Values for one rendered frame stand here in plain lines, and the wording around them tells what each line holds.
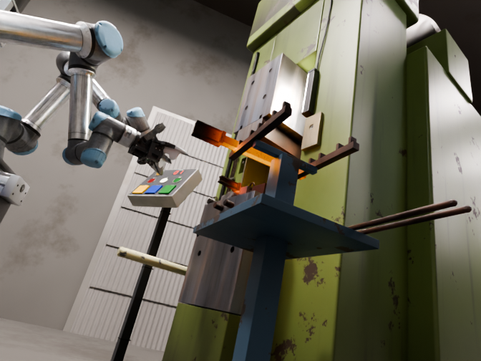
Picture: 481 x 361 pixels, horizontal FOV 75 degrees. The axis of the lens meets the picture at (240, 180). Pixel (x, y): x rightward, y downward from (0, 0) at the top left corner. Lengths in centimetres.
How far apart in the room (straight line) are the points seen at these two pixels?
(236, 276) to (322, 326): 31
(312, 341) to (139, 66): 431
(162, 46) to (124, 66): 68
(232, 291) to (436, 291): 77
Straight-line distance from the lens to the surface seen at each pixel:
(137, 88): 465
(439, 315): 143
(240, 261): 113
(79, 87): 135
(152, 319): 379
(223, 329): 113
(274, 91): 162
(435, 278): 144
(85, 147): 120
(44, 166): 420
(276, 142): 157
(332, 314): 108
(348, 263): 113
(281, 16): 236
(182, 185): 174
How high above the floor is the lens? 45
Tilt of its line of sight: 24 degrees up
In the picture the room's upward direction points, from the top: 13 degrees clockwise
